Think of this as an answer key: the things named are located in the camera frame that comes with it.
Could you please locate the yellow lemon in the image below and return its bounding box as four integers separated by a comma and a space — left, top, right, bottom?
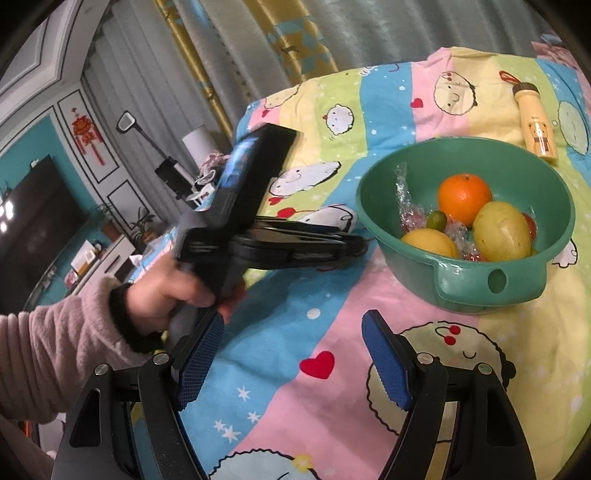
401, 228, 459, 259

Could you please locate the plastic-wrapped dark red fruit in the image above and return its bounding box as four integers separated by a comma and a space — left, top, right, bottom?
394, 162, 427, 233

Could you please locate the yellow-green pear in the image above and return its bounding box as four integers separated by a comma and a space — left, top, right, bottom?
472, 201, 532, 262

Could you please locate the small green lime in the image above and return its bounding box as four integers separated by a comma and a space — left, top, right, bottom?
426, 210, 448, 232

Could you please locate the small red tomato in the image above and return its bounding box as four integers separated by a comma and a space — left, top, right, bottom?
523, 213, 538, 243

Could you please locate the large orange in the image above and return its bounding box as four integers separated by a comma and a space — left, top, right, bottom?
438, 173, 493, 228

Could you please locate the green plastic basin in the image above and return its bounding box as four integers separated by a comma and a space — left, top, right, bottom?
356, 137, 576, 313

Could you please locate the left hand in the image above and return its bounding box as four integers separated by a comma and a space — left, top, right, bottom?
124, 252, 246, 335

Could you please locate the clutter pile beside bed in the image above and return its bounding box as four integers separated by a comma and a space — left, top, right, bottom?
186, 151, 229, 207

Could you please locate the potted plant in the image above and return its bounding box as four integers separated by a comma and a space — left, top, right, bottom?
130, 206, 156, 245

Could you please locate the white floor lamp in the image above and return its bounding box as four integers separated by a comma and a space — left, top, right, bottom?
182, 125, 218, 168

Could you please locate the colourful cartoon bed sheet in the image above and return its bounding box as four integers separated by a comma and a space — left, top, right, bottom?
181, 47, 590, 479

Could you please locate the grey curtain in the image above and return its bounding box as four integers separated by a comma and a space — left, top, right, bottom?
81, 1, 550, 222

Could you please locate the red chinese knot decoration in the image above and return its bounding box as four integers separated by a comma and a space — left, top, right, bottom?
71, 107, 105, 166

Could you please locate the black television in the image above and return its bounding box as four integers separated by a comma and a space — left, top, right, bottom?
0, 156, 87, 314

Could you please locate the yellow patterned curtain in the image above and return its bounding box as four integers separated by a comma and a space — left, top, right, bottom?
154, 1, 338, 140

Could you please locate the yellow thermos bottle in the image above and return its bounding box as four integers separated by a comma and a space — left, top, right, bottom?
499, 70, 558, 164

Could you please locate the pile of folded clothes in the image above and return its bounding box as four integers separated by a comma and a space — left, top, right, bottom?
531, 33, 580, 70

